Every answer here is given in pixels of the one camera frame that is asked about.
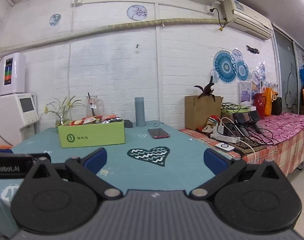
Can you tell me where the red snack packet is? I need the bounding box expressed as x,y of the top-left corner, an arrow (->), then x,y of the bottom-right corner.
70,116 -> 101,126

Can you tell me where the white machine with screen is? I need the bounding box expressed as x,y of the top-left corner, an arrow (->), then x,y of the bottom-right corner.
0,93 -> 39,146

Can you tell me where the green cardboard box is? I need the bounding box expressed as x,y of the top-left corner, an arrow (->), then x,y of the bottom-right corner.
58,121 -> 125,148

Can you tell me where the pink floral cloth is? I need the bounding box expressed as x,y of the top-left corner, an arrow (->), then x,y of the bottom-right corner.
247,113 -> 304,145

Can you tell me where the white power strip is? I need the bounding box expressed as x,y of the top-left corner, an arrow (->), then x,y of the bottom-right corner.
210,124 -> 240,144

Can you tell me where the flower vase with plant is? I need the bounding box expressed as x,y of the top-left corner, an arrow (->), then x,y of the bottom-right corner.
40,96 -> 85,128

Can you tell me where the white water purifier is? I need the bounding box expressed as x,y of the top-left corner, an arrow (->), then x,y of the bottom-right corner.
0,53 -> 27,96

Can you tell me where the glass pitcher with straw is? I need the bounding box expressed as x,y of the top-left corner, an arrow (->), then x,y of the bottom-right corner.
86,93 -> 104,117

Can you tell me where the small black box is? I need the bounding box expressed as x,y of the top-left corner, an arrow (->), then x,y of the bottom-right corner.
124,120 -> 133,128

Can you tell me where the brown cardboard box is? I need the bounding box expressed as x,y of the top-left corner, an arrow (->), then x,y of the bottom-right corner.
185,95 -> 223,130

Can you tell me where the red-cased smartphone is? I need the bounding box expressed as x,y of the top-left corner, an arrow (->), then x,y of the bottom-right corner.
148,128 -> 170,139

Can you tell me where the grey cylindrical bottle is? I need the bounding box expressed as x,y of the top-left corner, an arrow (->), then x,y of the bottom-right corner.
135,97 -> 145,127

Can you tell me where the dark dried plant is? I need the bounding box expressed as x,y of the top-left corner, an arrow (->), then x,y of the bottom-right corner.
194,75 -> 216,102

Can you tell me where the small blue paper fan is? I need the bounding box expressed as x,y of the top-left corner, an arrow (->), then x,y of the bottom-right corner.
236,60 -> 249,81

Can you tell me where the large blue paper fan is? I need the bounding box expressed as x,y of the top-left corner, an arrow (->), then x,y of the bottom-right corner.
213,50 -> 237,83

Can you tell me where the air conditioner unit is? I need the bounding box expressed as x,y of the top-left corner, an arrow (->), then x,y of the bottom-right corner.
220,0 -> 273,40

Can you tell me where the round white wireless charger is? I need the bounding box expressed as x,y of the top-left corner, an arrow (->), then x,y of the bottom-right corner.
215,142 -> 234,152

